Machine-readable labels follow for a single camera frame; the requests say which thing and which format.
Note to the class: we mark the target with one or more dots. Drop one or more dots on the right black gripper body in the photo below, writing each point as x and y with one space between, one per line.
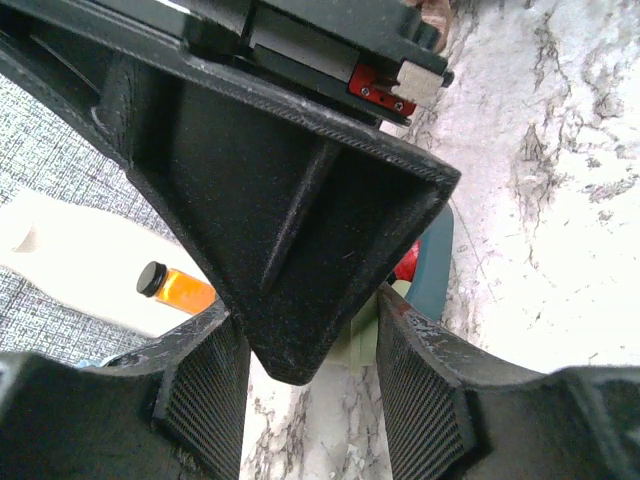
374 59

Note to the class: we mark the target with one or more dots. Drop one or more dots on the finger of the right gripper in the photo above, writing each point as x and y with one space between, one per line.
294 212

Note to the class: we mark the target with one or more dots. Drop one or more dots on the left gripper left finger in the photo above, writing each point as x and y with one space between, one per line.
171 409

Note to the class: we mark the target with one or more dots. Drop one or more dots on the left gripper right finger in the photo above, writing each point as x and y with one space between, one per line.
454 411

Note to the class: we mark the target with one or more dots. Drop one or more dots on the red capsule cluster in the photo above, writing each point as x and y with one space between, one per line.
406 268

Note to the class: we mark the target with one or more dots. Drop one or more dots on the teal storage basket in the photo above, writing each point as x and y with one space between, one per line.
428 291

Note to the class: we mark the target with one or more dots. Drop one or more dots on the green capsule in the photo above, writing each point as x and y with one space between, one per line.
358 340

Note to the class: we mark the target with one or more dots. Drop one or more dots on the orange spice bottle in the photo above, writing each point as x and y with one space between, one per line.
175 288

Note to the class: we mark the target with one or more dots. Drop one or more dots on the white thermos jug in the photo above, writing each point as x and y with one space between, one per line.
90 260

